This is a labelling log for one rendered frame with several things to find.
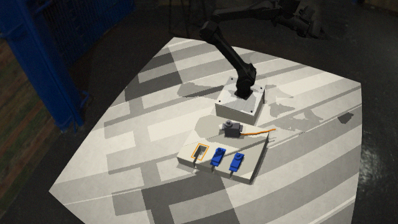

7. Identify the white flat rectangular deck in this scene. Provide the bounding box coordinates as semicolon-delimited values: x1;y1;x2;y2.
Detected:
177;113;269;185

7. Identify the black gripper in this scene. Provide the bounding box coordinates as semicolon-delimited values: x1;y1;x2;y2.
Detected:
289;15;331;40

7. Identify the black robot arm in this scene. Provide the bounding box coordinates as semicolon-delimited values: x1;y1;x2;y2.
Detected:
199;0;315;100

